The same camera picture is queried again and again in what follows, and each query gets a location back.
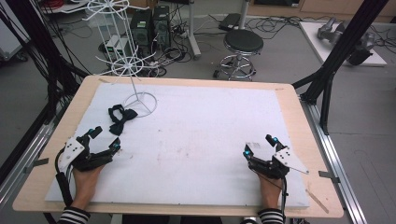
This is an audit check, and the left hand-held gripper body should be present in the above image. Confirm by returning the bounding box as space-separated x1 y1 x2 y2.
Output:
58 136 114 173

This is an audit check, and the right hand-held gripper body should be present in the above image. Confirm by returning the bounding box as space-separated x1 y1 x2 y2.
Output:
248 147 310 180

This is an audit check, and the person's left hand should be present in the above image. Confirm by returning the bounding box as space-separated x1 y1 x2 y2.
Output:
72 164 106 211

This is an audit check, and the person's right hand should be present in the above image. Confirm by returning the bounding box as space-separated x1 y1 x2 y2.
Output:
257 174 283 215

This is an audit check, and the black bow tie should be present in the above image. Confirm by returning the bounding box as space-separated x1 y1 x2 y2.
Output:
107 104 139 137

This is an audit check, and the grey metal table clip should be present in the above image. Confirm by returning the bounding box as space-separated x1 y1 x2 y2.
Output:
318 170 341 184
23 157 50 175

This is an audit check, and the thin wooden stick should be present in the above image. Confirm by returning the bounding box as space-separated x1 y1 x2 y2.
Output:
305 189 331 215

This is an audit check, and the white foam mat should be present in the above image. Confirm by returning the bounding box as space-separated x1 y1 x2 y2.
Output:
44 81 311 210

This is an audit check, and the white power supply box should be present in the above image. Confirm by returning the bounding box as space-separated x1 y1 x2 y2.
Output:
105 35 131 60

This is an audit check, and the black round stool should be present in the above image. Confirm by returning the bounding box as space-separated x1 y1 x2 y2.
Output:
212 28 265 82

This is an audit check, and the white floor board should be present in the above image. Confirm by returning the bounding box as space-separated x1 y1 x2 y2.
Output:
298 21 389 68

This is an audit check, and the black computer tower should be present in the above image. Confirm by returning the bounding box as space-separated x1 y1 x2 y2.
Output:
151 5 172 49
129 8 154 49

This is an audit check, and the grey and black robot part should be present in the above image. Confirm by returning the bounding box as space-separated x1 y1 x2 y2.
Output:
346 32 377 66

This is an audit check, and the flat black device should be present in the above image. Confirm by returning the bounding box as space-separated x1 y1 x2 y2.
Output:
218 12 243 33

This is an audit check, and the grey desk leg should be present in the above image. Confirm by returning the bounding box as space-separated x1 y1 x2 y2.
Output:
186 0 203 61

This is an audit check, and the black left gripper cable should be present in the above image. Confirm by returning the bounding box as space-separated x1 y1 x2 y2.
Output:
54 147 75 208

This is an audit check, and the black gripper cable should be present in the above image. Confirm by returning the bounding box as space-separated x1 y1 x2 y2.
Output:
54 147 75 208
279 176 290 220

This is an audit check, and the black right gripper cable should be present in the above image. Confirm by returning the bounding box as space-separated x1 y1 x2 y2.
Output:
279 176 290 220

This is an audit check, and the aluminium rail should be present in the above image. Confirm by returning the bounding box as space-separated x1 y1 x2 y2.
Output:
299 96 370 224
0 105 68 213

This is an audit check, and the white wire display rack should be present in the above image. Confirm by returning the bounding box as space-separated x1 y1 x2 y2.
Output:
61 0 159 119

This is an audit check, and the black cable bundle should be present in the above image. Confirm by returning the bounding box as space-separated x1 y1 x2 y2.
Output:
0 0 92 125

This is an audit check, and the black metal frame strut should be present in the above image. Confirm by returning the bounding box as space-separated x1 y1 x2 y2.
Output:
291 0 390 135

